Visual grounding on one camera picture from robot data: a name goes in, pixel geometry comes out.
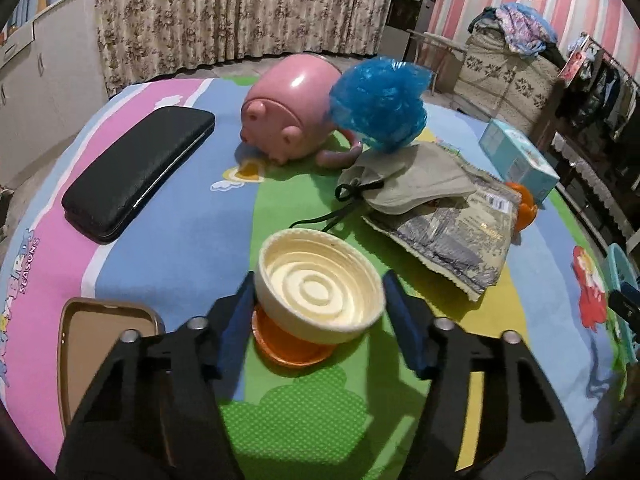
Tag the grey water dispenser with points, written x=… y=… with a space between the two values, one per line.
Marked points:
x=405 y=20

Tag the white cabinet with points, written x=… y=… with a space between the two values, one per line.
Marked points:
x=55 y=85

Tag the light blue tissue box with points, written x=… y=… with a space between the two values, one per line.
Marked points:
x=520 y=155

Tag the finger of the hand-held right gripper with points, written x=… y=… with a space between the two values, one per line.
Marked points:
x=625 y=302

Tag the pink hanging bag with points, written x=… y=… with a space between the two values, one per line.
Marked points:
x=572 y=66

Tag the orange plastic piece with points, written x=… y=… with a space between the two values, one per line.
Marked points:
x=522 y=210

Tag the cream plastic lid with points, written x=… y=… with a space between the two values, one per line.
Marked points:
x=320 y=285

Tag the pile of bedding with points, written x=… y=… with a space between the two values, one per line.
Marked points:
x=520 y=25

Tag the blue plastic bag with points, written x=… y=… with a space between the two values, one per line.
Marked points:
x=380 y=100

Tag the pink pig cup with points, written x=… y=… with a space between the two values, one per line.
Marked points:
x=285 y=100

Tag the black glasses case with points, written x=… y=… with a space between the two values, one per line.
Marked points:
x=135 y=175

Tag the phone in brown case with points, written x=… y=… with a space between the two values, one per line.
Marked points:
x=100 y=335

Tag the small side table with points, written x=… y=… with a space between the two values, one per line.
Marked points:
x=440 y=40

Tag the clothes rack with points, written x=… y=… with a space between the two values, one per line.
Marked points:
x=547 y=110

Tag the blue floral curtain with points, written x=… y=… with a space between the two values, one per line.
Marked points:
x=225 y=10

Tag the low cabinet with lace cloth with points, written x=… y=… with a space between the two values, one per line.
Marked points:
x=590 y=175

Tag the silver foil packet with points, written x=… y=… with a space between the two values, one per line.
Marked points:
x=450 y=240

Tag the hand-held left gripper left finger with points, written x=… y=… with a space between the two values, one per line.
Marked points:
x=240 y=310

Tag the orange plastic lid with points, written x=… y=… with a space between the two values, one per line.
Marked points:
x=285 y=350

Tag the teal plastic basket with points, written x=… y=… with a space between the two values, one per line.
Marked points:
x=620 y=270

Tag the row of hanging clothes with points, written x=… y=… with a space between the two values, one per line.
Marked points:
x=610 y=95

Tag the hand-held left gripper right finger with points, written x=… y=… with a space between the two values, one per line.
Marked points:
x=405 y=320

